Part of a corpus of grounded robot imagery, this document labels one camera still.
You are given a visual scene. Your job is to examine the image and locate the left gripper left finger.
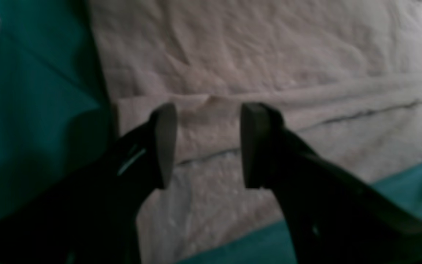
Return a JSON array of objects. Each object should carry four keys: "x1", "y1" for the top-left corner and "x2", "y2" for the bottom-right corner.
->
[{"x1": 0, "y1": 103, "x2": 178, "y2": 264}]

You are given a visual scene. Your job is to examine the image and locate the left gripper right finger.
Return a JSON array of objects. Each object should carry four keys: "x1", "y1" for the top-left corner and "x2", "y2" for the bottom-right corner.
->
[{"x1": 240, "y1": 102, "x2": 422, "y2": 264}]

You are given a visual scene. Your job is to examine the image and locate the pink T-shirt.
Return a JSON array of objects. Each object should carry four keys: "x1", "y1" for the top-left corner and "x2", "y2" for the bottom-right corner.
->
[{"x1": 88, "y1": 0, "x2": 422, "y2": 264}]

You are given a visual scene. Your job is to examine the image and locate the teal table cloth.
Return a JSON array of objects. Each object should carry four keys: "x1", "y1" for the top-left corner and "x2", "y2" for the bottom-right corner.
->
[{"x1": 0, "y1": 0, "x2": 422, "y2": 264}]

